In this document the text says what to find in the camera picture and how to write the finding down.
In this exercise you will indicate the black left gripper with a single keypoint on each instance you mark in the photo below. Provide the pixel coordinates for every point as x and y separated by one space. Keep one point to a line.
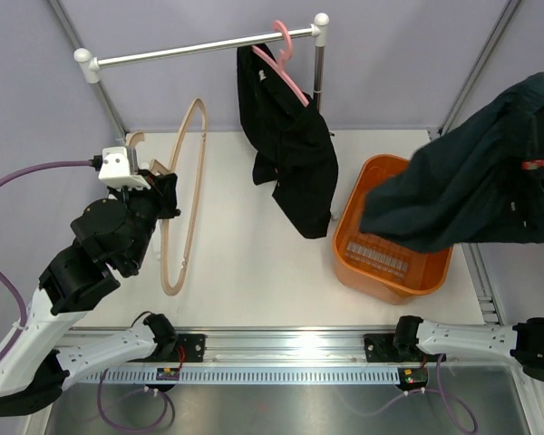
163 191

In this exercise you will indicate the black shorts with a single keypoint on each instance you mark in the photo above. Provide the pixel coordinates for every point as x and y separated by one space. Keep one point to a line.
294 149

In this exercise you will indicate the pink plastic hanger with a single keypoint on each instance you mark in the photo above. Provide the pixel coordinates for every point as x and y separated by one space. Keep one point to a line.
279 65

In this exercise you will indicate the dark teal shorts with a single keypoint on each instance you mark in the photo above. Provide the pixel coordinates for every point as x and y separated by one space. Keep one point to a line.
482 182

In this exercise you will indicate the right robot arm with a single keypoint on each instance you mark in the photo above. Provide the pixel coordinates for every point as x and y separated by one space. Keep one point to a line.
523 343

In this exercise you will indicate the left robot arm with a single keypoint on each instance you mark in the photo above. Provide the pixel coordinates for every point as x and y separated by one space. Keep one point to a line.
111 237

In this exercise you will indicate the white clothes rack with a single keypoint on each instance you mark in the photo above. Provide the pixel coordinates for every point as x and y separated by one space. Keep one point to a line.
92 66

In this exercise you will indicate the orange plastic basket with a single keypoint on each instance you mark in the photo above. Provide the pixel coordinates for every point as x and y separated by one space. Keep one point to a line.
375 266

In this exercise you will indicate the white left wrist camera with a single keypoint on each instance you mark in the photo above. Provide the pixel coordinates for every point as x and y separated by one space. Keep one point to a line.
120 169

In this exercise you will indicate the white slotted cable duct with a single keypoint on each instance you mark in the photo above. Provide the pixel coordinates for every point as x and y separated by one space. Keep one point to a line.
370 375

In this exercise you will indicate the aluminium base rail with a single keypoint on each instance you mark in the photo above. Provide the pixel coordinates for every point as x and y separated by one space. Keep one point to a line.
346 345

